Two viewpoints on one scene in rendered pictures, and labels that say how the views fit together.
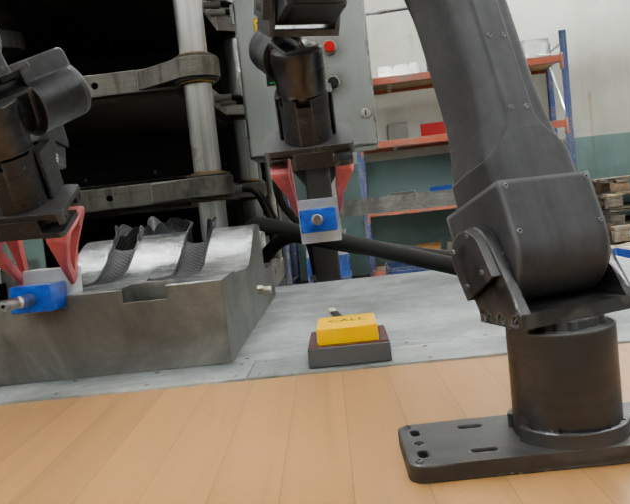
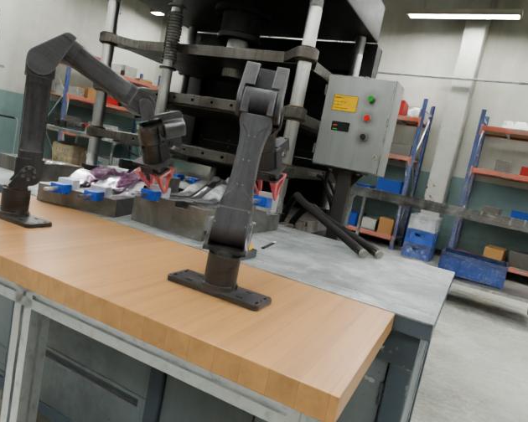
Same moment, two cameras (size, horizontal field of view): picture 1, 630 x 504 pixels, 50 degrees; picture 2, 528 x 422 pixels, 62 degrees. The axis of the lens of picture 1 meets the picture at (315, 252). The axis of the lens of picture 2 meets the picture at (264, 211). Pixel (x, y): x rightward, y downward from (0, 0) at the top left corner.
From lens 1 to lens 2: 61 cm
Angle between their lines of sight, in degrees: 23
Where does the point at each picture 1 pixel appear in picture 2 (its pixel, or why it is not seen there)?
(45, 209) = (157, 166)
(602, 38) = not seen: outside the picture
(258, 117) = (321, 143)
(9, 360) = (137, 213)
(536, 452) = (197, 285)
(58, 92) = (173, 126)
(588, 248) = (236, 234)
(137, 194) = not seen: hidden behind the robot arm
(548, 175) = (235, 208)
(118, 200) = not seen: hidden behind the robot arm
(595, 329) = (223, 256)
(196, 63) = (292, 111)
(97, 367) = (161, 225)
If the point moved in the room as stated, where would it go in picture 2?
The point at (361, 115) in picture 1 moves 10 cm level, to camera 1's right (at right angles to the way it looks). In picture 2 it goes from (371, 157) to (396, 162)
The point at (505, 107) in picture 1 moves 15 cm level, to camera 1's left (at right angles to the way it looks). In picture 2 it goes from (235, 183) to (171, 168)
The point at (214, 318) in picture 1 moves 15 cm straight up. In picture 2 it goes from (199, 223) to (209, 169)
